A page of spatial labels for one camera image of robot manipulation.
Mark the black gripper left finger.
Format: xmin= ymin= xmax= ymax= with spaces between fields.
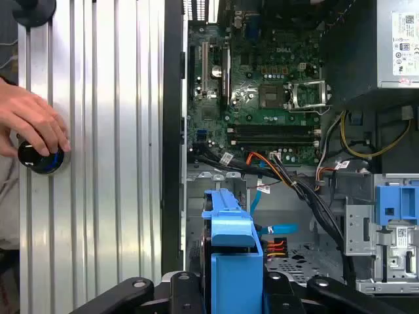
xmin=70 ymin=270 xmax=206 ymax=314

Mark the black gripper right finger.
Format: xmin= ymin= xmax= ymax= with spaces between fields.
xmin=264 ymin=271 xmax=409 ymax=314

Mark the round black tool blue ring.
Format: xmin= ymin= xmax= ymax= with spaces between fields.
xmin=16 ymin=139 xmax=67 ymax=175

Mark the grey metal disk bay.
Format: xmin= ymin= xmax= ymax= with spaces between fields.
xmin=343 ymin=173 xmax=419 ymax=295

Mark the black RAM slot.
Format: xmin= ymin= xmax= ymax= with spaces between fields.
xmin=228 ymin=128 xmax=321 ymax=135
xmin=228 ymin=123 xmax=321 ymax=130
xmin=228 ymin=134 xmax=321 ymax=141
xmin=228 ymin=139 xmax=321 ymax=147

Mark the short black expansion slot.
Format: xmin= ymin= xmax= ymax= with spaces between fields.
xmin=189 ymin=45 xmax=196 ymax=101

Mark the long black expansion slot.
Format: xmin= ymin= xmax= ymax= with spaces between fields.
xmin=221 ymin=47 xmax=230 ymax=106

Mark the white expansion slot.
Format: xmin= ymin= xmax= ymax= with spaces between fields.
xmin=200 ymin=41 xmax=210 ymax=95

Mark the person's bare hand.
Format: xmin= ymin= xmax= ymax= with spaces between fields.
xmin=0 ymin=77 xmax=72 ymax=158

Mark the blue plastic bay carrier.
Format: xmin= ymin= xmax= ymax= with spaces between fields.
xmin=375 ymin=184 xmax=419 ymax=227

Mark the open black PC case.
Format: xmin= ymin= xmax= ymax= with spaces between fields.
xmin=162 ymin=0 xmax=419 ymax=314

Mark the green Dell motherboard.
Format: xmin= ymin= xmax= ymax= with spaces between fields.
xmin=187 ymin=9 xmax=328 ymax=168

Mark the person's beige clothing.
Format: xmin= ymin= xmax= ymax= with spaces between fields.
xmin=0 ymin=152 xmax=21 ymax=251

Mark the CPU socket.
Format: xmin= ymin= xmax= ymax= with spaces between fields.
xmin=258 ymin=84 xmax=286 ymax=111

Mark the grey power supply unit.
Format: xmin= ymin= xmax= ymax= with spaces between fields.
xmin=376 ymin=0 xmax=419 ymax=91

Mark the black round foot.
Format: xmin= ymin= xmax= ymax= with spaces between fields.
xmin=12 ymin=0 xmax=58 ymax=26

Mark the multicoloured power wire black plug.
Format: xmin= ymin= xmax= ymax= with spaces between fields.
xmin=261 ymin=237 xmax=288 ymax=260

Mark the flat blue data wire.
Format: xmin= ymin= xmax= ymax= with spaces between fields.
xmin=250 ymin=176 xmax=301 ymax=235

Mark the thick black cable bundle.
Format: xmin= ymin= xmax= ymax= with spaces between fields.
xmin=192 ymin=143 xmax=356 ymax=284

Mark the yellow wire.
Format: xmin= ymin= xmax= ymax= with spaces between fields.
xmin=340 ymin=110 xmax=412 ymax=158

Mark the thin wire locking lever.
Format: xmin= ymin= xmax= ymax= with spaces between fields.
xmin=287 ymin=103 xmax=333 ymax=114

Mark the metal socket cover frame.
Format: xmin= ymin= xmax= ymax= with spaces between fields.
xmin=283 ymin=80 xmax=329 ymax=114

